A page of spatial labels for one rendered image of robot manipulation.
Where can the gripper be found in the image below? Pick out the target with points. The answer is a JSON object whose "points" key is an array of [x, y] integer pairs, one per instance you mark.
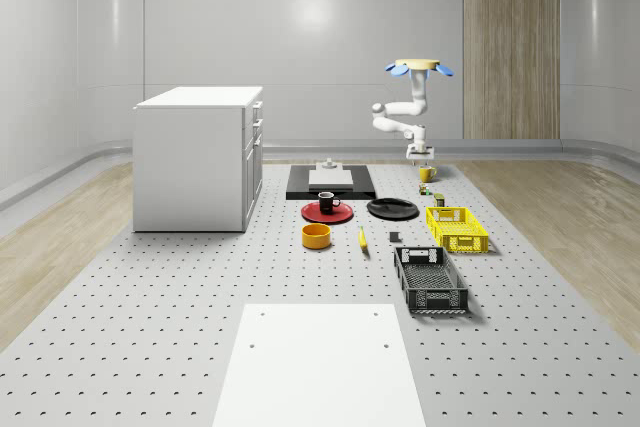
{"points": [[420, 151]]}

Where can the black mug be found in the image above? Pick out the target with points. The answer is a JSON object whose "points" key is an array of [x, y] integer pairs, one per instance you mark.
{"points": [[326, 203]]}

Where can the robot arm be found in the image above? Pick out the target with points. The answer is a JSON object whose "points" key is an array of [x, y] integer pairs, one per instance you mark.
{"points": [[417, 92]]}

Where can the yellow mug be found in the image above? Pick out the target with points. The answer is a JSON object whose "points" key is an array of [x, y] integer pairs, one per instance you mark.
{"points": [[426, 175]]}

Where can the flat-sided can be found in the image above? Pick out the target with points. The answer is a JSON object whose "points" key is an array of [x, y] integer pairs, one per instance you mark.
{"points": [[439, 200]]}

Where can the black plate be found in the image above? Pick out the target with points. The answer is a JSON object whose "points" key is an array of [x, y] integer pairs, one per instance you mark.
{"points": [[392, 209]]}

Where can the drone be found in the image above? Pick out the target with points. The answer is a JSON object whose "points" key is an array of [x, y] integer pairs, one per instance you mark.
{"points": [[419, 65]]}

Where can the grey cube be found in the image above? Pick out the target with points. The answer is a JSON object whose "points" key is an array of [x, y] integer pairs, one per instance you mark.
{"points": [[396, 237]]}

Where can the yellow basket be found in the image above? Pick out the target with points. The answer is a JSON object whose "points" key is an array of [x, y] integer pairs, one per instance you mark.
{"points": [[470, 243]]}

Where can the banana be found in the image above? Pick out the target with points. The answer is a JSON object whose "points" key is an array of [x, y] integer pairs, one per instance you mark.
{"points": [[363, 239]]}

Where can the black stove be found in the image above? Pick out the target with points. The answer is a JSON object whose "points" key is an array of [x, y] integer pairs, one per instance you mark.
{"points": [[300, 182]]}

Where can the red plate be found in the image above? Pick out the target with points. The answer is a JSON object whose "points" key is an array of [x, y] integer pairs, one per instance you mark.
{"points": [[312, 214]]}

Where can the yellow bowl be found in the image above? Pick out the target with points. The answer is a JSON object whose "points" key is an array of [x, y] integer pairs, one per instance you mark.
{"points": [[316, 239]]}

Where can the dark grey basket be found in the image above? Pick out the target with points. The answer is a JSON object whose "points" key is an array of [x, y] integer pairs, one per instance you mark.
{"points": [[440, 299]]}

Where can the white cabinet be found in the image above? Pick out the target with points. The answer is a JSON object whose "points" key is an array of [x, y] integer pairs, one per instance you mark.
{"points": [[190, 172]]}

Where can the white board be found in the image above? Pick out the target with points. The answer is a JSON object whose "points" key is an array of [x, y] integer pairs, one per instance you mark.
{"points": [[320, 372]]}

